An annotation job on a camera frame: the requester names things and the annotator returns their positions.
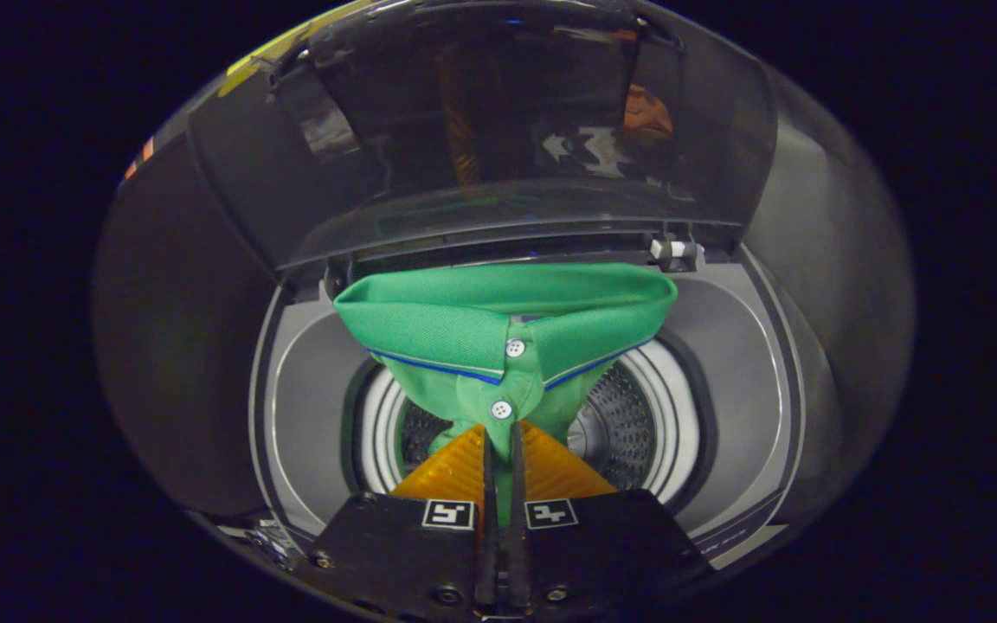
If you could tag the dark glass washing machine lid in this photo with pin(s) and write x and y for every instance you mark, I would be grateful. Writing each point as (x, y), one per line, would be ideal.
(429, 130)

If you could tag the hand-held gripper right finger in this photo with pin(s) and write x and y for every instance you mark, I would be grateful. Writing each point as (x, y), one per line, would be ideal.
(517, 528)

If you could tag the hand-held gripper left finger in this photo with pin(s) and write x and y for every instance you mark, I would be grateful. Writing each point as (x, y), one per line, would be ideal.
(488, 528)

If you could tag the green polo shirt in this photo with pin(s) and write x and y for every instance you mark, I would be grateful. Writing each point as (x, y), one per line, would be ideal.
(464, 320)

